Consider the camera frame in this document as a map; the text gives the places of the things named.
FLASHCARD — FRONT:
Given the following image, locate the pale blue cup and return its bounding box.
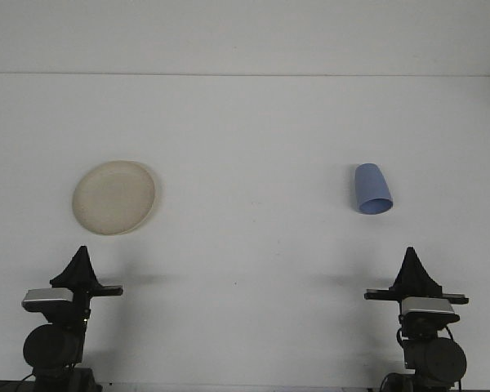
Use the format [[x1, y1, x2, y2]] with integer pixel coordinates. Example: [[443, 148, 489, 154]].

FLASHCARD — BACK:
[[354, 163, 394, 216]]

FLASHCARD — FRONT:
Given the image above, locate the pale round plate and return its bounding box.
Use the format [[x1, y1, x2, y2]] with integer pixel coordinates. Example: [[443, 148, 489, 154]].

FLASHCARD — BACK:
[[71, 160, 163, 237]]

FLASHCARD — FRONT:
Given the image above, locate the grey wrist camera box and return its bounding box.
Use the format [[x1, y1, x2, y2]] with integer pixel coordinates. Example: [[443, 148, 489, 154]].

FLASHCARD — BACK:
[[399, 296, 461, 324], [21, 287, 75, 314]]

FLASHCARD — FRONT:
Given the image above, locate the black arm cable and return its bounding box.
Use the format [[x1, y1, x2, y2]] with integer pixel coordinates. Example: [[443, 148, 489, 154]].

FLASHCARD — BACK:
[[15, 373, 37, 392], [394, 324, 455, 349]]

